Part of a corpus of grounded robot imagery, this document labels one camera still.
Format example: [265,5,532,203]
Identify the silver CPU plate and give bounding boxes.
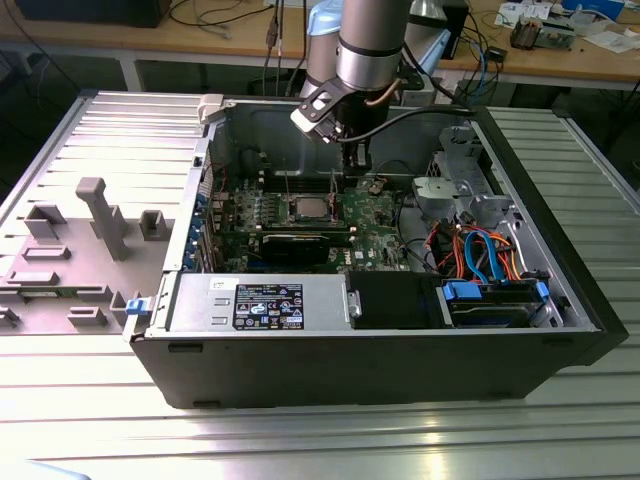
[293,196,330,220]

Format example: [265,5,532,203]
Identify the CPU socket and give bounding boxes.
[285,192,346,225]

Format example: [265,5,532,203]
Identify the black RAM slot bank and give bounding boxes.
[259,169,349,195]
[259,222,359,246]

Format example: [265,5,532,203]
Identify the green motherboard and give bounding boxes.
[209,174,416,274]

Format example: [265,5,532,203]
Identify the silver metal drive cage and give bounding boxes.
[410,124,521,226]

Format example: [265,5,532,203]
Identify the black graphics card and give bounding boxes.
[219,227,351,266]

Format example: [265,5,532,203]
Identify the tall black box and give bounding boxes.
[442,0,471,61]

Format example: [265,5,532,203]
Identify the beige plastic case latch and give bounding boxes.
[196,93,225,126]

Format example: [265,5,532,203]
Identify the wooden desk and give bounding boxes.
[0,0,640,91]

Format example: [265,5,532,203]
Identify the hard disk in blue carrier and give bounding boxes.
[439,279,551,329]

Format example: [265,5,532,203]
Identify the finned metal heat sink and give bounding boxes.
[509,14,544,51]

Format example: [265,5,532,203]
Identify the white printed leaflets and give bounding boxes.
[494,0,551,26]

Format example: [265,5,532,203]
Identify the silver power supply unit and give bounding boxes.
[167,272,351,334]

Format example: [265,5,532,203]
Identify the black open PC case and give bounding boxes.
[122,92,630,411]

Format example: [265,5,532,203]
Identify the grey electronic device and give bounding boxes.
[539,12,576,51]

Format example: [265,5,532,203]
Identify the teal cardboard box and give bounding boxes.
[562,0,626,21]

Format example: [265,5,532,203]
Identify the white plastic bag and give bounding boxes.
[584,29,640,54]

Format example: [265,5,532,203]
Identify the grey plastic parts rack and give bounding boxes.
[0,177,174,336]

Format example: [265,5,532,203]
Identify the black computer housing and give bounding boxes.
[14,0,164,29]

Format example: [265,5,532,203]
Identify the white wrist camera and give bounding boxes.
[289,79,347,145]

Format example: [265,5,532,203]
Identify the dark grey wrist camera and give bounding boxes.
[398,67,437,96]

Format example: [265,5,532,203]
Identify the black camera cable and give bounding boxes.
[338,107,476,146]

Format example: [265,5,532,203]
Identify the blue network cable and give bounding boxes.
[469,39,501,101]

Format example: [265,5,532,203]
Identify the blue flat data wire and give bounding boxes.
[463,232,489,280]
[480,232,506,286]

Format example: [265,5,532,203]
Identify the orange power wire bundle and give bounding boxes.
[434,222,526,281]

